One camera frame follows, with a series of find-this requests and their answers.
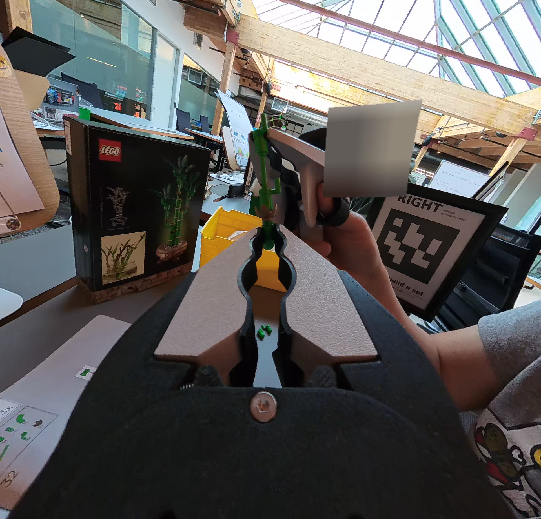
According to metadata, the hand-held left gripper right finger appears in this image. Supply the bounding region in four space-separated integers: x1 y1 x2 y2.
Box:
274 225 378 388

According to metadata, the white poster sheet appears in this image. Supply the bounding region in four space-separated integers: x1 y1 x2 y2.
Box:
216 89 254 169

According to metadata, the whiteboard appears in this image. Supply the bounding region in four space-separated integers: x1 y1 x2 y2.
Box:
428 160 492 199

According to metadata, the person's right hand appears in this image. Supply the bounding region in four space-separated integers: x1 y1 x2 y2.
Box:
301 184 393 292

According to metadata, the wooden office desk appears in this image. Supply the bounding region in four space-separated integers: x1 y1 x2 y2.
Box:
91 108 194 140

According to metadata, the yellow plastic bin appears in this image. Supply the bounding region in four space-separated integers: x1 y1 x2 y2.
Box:
199 206 289 293

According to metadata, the white board stand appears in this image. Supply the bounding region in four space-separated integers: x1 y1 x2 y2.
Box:
0 289 24 321

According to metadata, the white instruction sheet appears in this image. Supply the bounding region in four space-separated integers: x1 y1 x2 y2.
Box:
0 109 45 224

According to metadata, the lego instruction booklet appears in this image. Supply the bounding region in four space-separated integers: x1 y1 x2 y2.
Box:
0 315 132 511

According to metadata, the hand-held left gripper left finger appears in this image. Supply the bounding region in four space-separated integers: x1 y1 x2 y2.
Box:
154 227 259 388

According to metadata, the person's right forearm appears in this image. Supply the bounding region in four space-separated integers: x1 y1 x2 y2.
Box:
374 265 504 412

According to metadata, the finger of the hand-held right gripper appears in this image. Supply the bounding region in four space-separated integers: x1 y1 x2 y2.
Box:
249 130 265 182
265 128 327 179

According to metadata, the instruction poster on board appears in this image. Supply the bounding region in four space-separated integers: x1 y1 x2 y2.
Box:
0 46 61 237

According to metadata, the black framed marker sign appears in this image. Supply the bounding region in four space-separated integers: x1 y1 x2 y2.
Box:
366 184 510 323

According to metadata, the green lego bamboo stalk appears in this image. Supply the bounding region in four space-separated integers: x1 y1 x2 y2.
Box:
254 112 283 250

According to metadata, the black lego set box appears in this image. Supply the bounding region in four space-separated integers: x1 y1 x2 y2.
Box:
63 114 212 305

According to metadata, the black angled panel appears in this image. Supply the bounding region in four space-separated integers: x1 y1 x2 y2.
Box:
2 26 75 79

